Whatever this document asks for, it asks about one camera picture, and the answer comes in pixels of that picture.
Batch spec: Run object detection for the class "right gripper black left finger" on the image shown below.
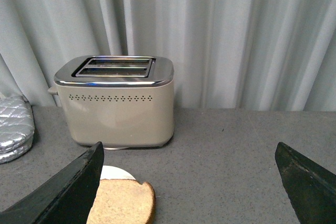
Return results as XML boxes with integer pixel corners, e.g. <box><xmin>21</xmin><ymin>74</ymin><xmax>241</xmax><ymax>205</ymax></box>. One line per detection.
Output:
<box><xmin>1</xmin><ymin>142</ymin><xmax>104</xmax><ymax>223</ymax></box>

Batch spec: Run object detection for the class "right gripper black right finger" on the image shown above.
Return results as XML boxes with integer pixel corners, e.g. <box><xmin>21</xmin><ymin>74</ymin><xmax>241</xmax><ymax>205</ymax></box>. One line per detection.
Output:
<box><xmin>275</xmin><ymin>142</ymin><xmax>335</xmax><ymax>223</ymax></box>

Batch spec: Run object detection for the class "brown bread slice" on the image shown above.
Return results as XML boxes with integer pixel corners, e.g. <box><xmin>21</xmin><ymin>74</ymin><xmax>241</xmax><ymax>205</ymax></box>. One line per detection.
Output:
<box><xmin>87</xmin><ymin>179</ymin><xmax>156</xmax><ymax>223</ymax></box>

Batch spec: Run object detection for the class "beige two-slot toaster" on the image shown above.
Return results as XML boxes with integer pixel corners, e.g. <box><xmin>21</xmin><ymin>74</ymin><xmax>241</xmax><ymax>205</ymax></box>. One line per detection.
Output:
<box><xmin>49</xmin><ymin>56</ymin><xmax>174</xmax><ymax>149</ymax></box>

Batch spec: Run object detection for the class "white round plate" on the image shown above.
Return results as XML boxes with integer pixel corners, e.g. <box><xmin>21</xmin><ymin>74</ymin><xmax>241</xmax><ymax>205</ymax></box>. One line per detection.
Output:
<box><xmin>100</xmin><ymin>165</ymin><xmax>135</xmax><ymax>180</ymax></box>

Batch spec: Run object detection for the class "lower silver quilted oven mitt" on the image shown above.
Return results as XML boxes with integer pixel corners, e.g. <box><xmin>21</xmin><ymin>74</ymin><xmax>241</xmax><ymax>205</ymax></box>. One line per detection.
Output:
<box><xmin>1</xmin><ymin>137</ymin><xmax>33</xmax><ymax>164</ymax></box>

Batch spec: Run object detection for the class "silver quilted oven mitt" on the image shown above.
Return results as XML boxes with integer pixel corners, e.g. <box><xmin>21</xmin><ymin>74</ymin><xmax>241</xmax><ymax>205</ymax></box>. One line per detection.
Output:
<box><xmin>1</xmin><ymin>137</ymin><xmax>33</xmax><ymax>164</ymax></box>
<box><xmin>1</xmin><ymin>95</ymin><xmax>35</xmax><ymax>154</ymax></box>

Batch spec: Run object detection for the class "upper silver quilted oven mitt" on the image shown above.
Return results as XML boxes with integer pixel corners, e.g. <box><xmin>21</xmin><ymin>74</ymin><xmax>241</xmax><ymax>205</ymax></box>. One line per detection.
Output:
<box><xmin>1</xmin><ymin>95</ymin><xmax>35</xmax><ymax>154</ymax></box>

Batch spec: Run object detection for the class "grey curtain backdrop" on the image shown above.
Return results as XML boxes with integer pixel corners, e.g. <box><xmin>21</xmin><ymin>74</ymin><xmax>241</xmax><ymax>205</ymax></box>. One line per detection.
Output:
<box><xmin>1</xmin><ymin>0</ymin><xmax>335</xmax><ymax>111</ymax></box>

